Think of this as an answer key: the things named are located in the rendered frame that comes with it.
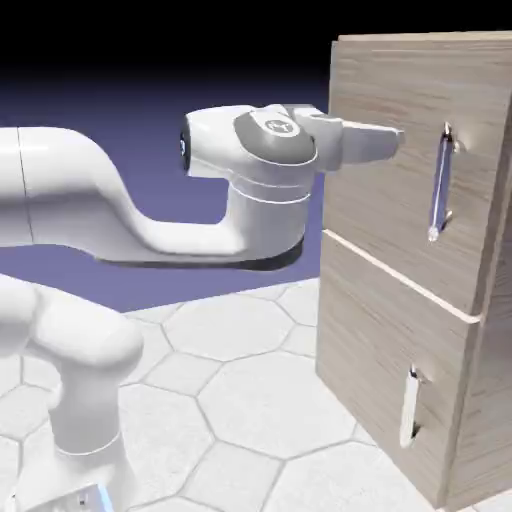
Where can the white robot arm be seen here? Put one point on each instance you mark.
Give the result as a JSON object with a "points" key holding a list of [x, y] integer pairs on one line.
{"points": [[256, 208]]}

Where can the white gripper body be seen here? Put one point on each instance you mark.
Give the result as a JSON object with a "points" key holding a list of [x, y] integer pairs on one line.
{"points": [[366, 144]]}

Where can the light wood cabinet door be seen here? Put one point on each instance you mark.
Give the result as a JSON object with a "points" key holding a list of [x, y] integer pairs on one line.
{"points": [[368, 360], [380, 200]]}

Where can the light wood cabinet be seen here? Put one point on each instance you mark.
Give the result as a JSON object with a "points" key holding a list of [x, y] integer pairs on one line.
{"points": [[492, 280]]}

